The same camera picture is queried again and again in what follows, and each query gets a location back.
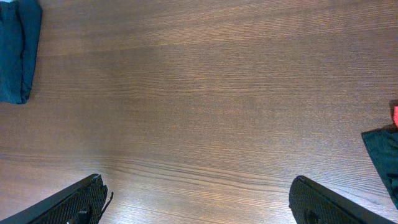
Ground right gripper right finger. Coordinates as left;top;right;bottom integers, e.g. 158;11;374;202
289;175;394;224

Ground navy blue shorts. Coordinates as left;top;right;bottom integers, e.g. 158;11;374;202
1;0;42;105

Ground dark navy t-shirt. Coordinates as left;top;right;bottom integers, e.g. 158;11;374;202
361;127;397;208

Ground red garment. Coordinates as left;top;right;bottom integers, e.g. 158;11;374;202
392;106;398;128

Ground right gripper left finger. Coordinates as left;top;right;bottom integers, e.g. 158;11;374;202
1;174;108;224

